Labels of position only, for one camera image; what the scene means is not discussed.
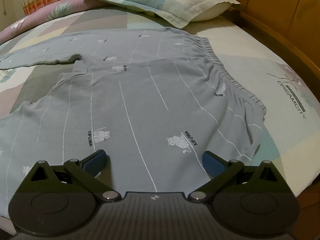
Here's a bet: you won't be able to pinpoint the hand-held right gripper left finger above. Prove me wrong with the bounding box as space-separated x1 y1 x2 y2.
22 150 120 202

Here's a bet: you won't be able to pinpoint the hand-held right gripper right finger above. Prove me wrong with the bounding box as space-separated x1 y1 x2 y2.
188 151 285 202

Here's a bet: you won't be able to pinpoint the grey printed pants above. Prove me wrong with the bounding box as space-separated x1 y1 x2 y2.
0 26 267 193

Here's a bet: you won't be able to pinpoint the purple floral quilt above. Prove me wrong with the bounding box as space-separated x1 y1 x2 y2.
0 0 93 40

